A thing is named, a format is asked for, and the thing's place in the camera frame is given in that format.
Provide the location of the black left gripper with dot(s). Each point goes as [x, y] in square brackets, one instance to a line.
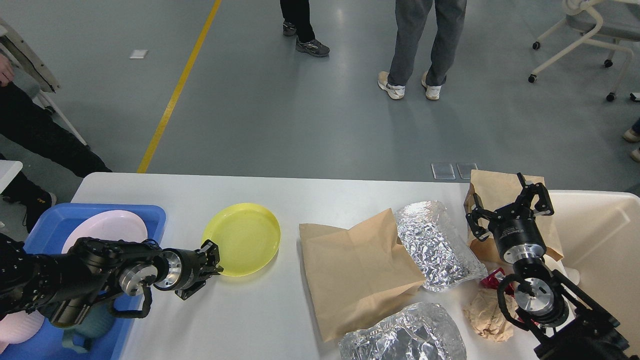
[189, 270]

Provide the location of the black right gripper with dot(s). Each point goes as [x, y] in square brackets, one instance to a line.
[515, 238]

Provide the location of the yellow plastic plate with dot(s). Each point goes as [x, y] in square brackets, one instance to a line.
[248, 236]

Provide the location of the dark green mug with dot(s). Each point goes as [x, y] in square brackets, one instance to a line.
[96, 324]

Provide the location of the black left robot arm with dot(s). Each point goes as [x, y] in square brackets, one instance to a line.
[118, 274]

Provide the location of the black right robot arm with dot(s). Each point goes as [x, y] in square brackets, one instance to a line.
[567, 322]

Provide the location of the small brown paper bag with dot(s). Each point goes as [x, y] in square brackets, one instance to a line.
[496, 190]

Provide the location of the red foil wrapper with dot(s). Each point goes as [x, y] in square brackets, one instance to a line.
[493, 280]

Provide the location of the clear floor plate right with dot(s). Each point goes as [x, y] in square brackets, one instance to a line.
[465, 169]

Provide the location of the clear floor plate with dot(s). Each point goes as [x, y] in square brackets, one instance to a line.
[443, 171]
[465, 169]

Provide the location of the upper foil bag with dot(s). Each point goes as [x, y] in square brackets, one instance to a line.
[428, 233]

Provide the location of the foil bag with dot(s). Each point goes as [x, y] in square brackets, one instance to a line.
[428, 233]
[420, 331]

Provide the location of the white paper cup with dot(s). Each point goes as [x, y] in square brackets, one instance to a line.
[557, 265]

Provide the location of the clear floor plate left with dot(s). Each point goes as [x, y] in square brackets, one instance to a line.
[443, 171]

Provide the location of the beige plastic bin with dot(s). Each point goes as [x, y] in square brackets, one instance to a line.
[599, 232]

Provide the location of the pink plate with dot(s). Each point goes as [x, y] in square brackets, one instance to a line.
[109, 225]

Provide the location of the crumpled brown paper ball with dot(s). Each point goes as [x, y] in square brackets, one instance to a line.
[486, 318]

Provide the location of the lower foil bag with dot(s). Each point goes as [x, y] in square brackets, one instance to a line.
[420, 331]

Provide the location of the person at right edge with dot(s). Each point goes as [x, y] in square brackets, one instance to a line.
[632, 135]

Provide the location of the blue plastic tray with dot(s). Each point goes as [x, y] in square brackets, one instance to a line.
[48, 237]

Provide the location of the large brown paper bag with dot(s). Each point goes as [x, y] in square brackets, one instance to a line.
[357, 276]

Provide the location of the pink ribbed cup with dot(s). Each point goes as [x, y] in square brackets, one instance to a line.
[18, 327]

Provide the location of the white side table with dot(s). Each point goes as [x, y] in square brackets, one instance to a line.
[8, 171]

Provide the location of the white office chair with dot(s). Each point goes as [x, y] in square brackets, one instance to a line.
[600, 23]

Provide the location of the white floor tag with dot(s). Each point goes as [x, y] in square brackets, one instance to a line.
[139, 54]

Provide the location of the person in black clothes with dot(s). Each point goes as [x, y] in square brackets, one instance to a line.
[30, 126]

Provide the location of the person in black trousers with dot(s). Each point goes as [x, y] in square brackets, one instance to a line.
[296, 22]

